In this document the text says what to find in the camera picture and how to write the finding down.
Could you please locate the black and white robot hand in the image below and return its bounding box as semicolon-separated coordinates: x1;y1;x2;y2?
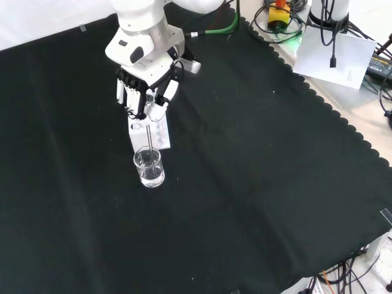
115;45;202;129

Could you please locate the clear glass rod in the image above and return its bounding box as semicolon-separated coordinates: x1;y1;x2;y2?
146;121;154;156

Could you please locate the white test tube rack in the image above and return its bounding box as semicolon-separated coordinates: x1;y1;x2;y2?
127;113;172;153

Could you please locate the clear glass beaker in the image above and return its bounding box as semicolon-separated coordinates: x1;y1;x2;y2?
133;146;166;189

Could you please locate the black bench cloth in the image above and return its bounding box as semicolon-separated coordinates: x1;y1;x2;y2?
0;0;392;294

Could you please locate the yellow stop button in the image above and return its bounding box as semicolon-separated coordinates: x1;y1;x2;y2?
267;0;291;32

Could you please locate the white paper sheet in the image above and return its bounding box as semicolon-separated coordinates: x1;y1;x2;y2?
292;26;378;90

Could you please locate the black power adapter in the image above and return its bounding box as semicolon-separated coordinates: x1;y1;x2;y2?
366;52;392;78

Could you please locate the green cable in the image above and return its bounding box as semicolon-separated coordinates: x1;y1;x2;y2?
184;0;240;39

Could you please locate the black plug cable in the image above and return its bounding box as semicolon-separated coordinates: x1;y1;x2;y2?
318;0;350;69

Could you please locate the white tripod post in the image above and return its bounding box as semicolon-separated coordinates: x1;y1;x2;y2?
307;0;350;28

